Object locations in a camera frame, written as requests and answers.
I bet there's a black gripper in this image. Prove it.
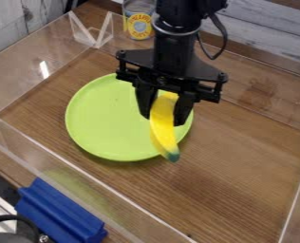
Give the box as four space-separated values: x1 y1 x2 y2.
115 28 229 126

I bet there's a yellow toy banana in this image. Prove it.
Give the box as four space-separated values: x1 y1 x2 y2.
150 92 181 162

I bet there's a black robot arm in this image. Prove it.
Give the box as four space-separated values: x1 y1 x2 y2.
115 0 229 126

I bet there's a green round plate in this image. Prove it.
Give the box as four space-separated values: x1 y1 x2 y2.
65 74 193 162

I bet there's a blue plastic block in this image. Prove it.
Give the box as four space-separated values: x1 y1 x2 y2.
15 178 109 243

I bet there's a clear acrylic corner bracket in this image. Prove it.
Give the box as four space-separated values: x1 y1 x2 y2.
69 11 113 49

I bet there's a clear acrylic enclosure wall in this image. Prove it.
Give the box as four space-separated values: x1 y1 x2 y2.
0 9 300 243

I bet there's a black cable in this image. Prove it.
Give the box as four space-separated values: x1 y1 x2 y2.
0 214 42 243

